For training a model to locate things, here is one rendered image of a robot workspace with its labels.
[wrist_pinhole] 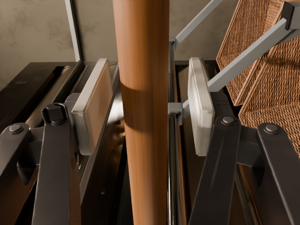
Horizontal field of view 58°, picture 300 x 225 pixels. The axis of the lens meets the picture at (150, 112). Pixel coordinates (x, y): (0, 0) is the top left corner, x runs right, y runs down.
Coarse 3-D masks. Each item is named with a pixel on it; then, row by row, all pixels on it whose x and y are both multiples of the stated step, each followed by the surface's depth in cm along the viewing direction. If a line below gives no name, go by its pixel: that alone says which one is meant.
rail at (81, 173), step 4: (116, 68) 138; (116, 72) 134; (112, 76) 131; (112, 80) 127; (112, 84) 123; (84, 156) 84; (88, 156) 84; (84, 160) 83; (84, 164) 81; (80, 168) 80; (84, 168) 80; (80, 172) 78; (80, 176) 77; (80, 180) 76
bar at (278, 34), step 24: (216, 0) 93; (192, 24) 98; (288, 24) 49; (264, 48) 53; (240, 72) 56; (168, 96) 68; (168, 120) 59; (168, 144) 53; (168, 168) 48; (168, 192) 43; (168, 216) 40
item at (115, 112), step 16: (112, 96) 114; (112, 112) 107; (112, 128) 105; (96, 144) 88; (112, 144) 102; (96, 160) 83; (112, 160) 99; (96, 176) 81; (112, 176) 97; (80, 192) 72; (96, 192) 80; (112, 192) 95; (96, 208) 78; (96, 224) 76
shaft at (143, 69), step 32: (128, 0) 13; (160, 0) 13; (128, 32) 14; (160, 32) 14; (128, 64) 15; (160, 64) 15; (128, 96) 16; (160, 96) 16; (128, 128) 18; (160, 128) 18; (128, 160) 20; (160, 160) 19; (160, 192) 21; (160, 224) 23
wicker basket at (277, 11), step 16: (240, 0) 151; (256, 0) 151; (272, 0) 147; (288, 0) 100; (240, 16) 156; (256, 16) 156; (272, 16) 148; (240, 32) 161; (256, 32) 160; (224, 48) 167; (240, 48) 167; (224, 64) 163; (256, 64) 115; (240, 80) 142; (240, 96) 124; (256, 96) 124
